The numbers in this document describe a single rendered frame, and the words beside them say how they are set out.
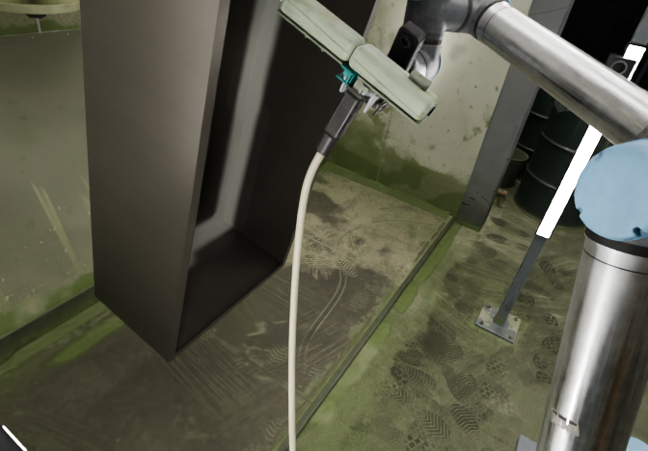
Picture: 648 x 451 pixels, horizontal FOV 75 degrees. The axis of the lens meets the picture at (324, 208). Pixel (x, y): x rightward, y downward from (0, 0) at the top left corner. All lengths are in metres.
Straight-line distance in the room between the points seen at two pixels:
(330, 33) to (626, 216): 0.48
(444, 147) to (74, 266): 2.25
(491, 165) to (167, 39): 2.41
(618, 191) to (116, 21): 0.87
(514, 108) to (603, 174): 2.23
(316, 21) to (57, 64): 1.77
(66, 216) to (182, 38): 1.49
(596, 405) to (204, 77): 0.78
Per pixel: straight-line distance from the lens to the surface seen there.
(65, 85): 2.35
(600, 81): 0.84
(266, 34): 1.47
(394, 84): 0.69
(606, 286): 0.66
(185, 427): 1.84
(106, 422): 1.90
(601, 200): 0.62
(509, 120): 2.86
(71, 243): 2.19
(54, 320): 2.20
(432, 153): 3.05
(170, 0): 0.83
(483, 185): 3.02
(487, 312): 2.54
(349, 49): 0.72
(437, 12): 0.98
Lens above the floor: 1.63
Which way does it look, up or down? 33 degrees down
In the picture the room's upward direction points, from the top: 8 degrees clockwise
